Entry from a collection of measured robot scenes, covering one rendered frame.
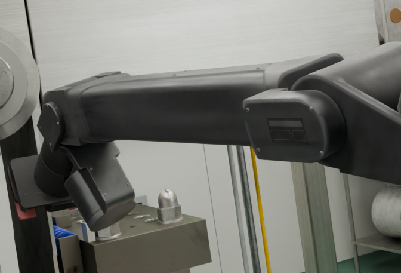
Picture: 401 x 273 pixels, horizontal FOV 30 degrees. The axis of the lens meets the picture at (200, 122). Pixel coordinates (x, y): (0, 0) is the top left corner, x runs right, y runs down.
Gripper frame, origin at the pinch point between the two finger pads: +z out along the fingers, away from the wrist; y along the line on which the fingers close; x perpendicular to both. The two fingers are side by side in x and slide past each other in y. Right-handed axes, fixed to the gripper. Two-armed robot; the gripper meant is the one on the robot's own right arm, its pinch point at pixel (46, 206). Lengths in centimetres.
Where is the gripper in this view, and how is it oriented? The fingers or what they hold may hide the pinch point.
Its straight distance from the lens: 99.4
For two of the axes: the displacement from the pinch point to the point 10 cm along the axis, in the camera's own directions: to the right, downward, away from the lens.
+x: -3.4, -8.5, 4.0
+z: -3.1, 5.0, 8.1
